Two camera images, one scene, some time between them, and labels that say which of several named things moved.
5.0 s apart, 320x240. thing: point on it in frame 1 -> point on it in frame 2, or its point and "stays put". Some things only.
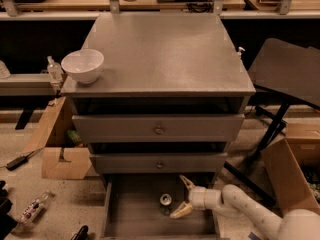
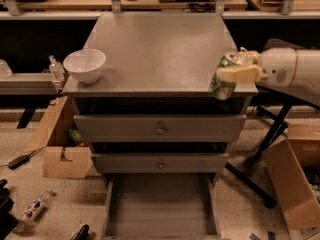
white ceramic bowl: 84,65 stays put
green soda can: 165,204 -> 222,90
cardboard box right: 287,160 stays put
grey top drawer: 159,128 stays put
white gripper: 199,197 -> 277,66
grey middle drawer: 152,163 stays put
